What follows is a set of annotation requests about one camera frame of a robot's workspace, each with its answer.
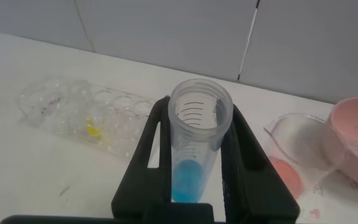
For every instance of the pink bowl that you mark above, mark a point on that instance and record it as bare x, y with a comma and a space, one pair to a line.
356, 121

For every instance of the test tube with blue pigment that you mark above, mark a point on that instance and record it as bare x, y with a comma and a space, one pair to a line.
188, 180

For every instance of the test tube with yellow pigment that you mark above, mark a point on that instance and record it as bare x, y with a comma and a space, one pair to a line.
93, 130

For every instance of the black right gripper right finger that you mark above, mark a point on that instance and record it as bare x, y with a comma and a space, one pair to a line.
250, 183

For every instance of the clear acrylic test tube rack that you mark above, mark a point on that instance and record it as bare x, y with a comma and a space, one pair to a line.
120, 124

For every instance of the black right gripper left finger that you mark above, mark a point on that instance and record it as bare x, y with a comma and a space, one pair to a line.
154, 174

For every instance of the clear glass beaker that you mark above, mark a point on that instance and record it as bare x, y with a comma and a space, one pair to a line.
297, 146

